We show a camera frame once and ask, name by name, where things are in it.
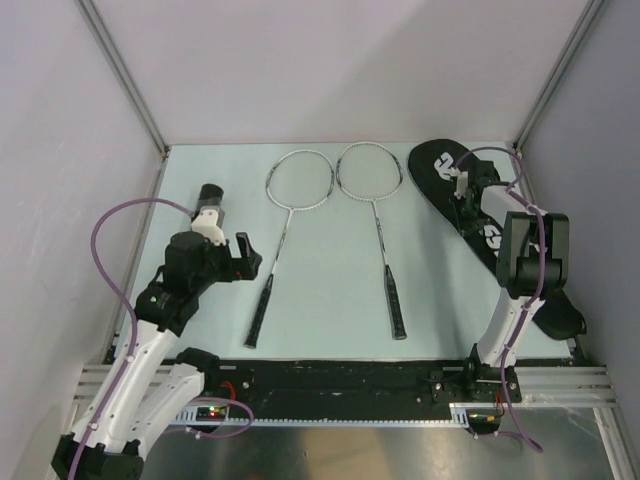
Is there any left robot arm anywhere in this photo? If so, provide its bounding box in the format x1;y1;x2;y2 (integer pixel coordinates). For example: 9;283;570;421
51;231;262;479

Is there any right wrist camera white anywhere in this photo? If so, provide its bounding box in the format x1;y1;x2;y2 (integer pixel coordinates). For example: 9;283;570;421
450;168;469;200

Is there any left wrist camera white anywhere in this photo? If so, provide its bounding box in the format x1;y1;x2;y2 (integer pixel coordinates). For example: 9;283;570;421
191;206;226;246

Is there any aluminium frame post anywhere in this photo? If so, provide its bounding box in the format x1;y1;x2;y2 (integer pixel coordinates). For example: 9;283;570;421
512;0;610;152
75;0;169;159

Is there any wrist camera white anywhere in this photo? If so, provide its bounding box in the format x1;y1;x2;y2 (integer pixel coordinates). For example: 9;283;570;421
191;206;226;246
450;168;469;200

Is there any grey cable duct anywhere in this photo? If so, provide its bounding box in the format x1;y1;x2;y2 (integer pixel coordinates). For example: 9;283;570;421
169;404;505;428

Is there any white badminton racket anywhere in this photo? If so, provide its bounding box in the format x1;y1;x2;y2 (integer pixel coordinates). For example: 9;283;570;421
244;149;335;349
336;141;407;341

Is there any black shuttlecock tube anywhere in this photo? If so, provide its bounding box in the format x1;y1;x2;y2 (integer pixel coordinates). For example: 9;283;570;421
194;183;224;216

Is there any left aluminium frame post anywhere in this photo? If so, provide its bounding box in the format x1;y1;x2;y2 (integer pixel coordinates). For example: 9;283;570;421
75;0;169;159

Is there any purple cable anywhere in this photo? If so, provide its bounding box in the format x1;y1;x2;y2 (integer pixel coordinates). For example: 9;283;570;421
69;198;201;471
454;145;549;454

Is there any black racket bag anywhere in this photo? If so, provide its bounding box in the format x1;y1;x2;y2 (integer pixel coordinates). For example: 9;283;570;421
407;139;587;340

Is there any right aluminium frame post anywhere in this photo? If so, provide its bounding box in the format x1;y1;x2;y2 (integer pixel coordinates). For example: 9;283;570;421
512;0;610;152

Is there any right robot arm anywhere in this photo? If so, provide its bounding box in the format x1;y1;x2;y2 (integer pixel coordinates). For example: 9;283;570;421
453;161;569;401

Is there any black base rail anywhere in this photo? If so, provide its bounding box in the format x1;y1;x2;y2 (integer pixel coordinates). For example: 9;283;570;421
196;359;522;420

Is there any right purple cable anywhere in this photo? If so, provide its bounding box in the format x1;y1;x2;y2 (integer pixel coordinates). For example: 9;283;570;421
454;145;549;454

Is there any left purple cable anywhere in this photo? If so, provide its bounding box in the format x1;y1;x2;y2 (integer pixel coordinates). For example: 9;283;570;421
69;198;201;471

